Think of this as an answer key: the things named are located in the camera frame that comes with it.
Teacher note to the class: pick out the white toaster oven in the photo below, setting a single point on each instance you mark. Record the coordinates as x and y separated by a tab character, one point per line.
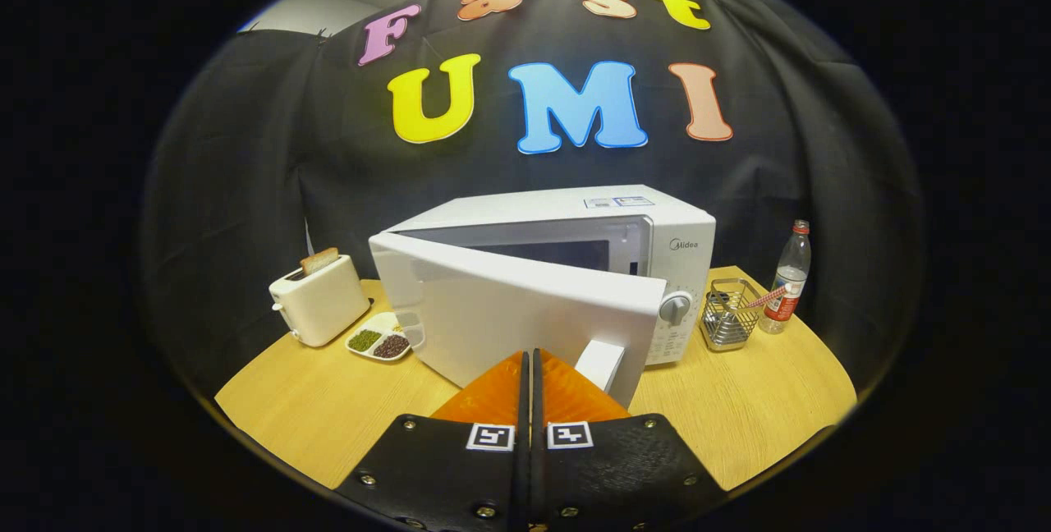
509	310

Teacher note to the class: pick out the toast slice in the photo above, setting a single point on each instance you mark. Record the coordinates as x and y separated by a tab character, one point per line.
320	261

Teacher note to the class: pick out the clear plastic water bottle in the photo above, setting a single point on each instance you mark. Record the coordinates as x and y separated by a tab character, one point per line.
792	269

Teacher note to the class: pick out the red white striped straw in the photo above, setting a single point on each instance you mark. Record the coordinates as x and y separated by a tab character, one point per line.
768	296

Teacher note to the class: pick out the white bread toaster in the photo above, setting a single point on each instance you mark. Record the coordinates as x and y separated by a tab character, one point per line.
320	306

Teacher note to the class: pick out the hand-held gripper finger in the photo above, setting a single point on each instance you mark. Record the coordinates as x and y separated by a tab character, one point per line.
523	483
538	483

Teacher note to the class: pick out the white divided bean dish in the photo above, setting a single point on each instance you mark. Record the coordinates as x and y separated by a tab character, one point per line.
378	341

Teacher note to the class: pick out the black backdrop cloth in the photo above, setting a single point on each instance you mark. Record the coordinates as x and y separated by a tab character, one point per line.
821	146

